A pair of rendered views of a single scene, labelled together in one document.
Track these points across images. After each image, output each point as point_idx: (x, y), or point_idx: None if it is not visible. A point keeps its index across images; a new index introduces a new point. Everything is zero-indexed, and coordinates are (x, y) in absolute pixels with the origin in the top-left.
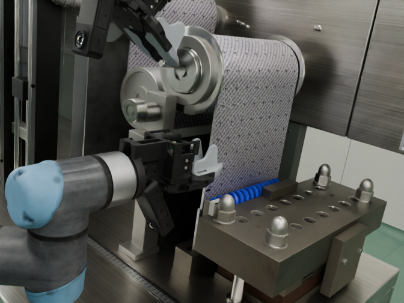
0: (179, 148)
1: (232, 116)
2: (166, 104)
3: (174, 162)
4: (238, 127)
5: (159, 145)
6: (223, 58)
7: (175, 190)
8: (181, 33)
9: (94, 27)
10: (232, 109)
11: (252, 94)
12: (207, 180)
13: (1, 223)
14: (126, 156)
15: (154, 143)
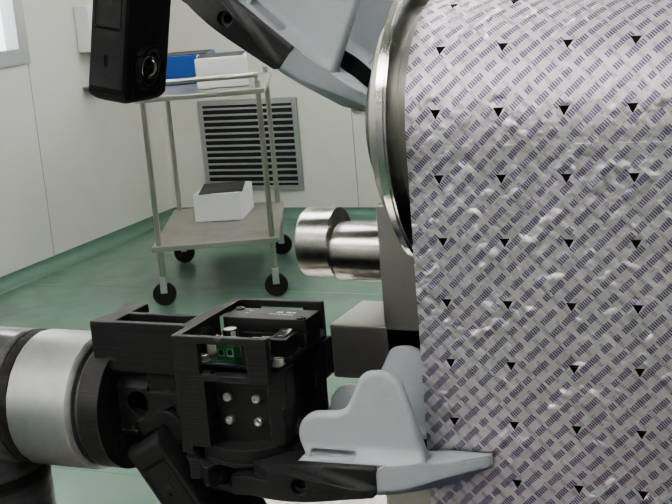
0: (187, 351)
1: (507, 283)
2: (379, 230)
3: (177, 387)
4: (562, 334)
5: (160, 332)
6: (421, 72)
7: (203, 477)
8: (343, 7)
9: (92, 29)
10: (500, 258)
11: (613, 205)
12: (307, 482)
13: (326, 503)
14: (81, 345)
15: (144, 325)
